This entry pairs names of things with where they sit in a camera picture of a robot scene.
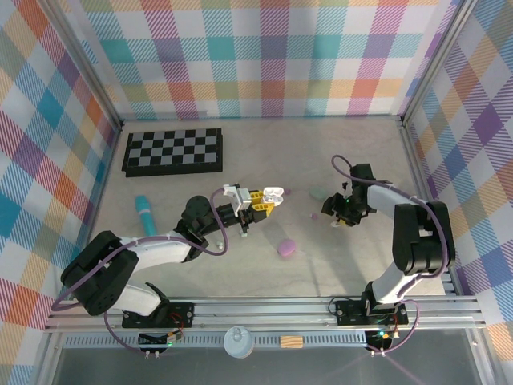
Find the white earbud charging case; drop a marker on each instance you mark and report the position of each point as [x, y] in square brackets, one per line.
[274, 192]

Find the mint green earbud charging case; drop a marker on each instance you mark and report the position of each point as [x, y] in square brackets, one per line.
[318, 193]

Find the pale mint earbud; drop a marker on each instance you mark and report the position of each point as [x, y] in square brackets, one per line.
[219, 244]

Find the purple earbud charging case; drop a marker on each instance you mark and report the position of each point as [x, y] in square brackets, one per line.
[287, 247]

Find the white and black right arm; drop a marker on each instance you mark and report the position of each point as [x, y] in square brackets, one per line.
[421, 236]

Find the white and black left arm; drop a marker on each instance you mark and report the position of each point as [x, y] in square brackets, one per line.
[160, 250]

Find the teal cylinder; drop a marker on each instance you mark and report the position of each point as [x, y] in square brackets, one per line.
[144, 212]

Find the black folding chessboard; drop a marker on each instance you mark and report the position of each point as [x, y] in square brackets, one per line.
[172, 152]

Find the small wooden block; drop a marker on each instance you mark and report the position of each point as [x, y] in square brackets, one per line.
[291, 342]

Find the white round lid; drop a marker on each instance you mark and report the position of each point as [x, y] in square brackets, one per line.
[239, 343]

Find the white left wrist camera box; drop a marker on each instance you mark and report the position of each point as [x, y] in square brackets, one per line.
[240, 196]

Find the aluminium side rail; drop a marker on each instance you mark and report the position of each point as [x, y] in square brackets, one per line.
[100, 200]
[417, 172]

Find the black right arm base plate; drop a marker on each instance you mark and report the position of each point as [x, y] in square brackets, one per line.
[348, 313]

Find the aluminium front rail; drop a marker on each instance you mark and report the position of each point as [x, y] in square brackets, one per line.
[260, 313]

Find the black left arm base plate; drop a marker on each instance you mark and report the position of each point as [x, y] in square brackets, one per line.
[180, 314]

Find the aluminium frame post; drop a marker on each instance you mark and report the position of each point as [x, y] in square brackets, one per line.
[433, 60]
[88, 72]

